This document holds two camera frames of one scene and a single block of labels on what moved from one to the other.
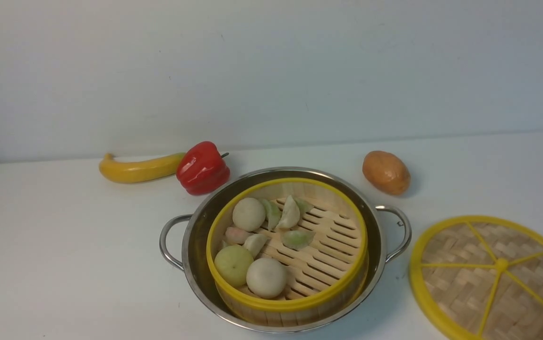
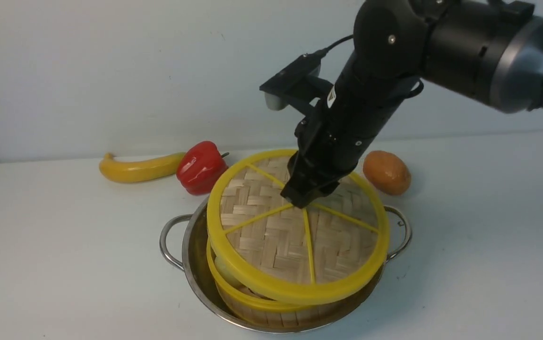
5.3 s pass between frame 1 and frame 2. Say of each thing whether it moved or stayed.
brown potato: stayed
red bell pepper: stayed
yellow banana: stayed
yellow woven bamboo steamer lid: moved
